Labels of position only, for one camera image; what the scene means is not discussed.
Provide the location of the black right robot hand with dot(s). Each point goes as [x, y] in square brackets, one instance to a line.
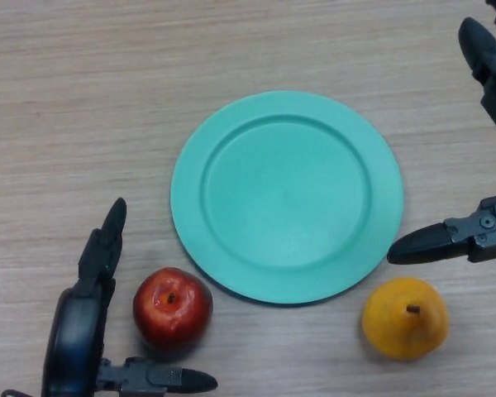
[479, 235]

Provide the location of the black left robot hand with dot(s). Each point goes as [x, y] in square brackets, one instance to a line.
[74, 339]

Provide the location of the red apple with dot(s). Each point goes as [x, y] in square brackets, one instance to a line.
[171, 310]

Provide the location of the green round plate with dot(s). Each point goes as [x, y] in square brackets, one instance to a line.
[287, 198]

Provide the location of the yellow pear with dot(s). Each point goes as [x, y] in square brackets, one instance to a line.
[405, 331]

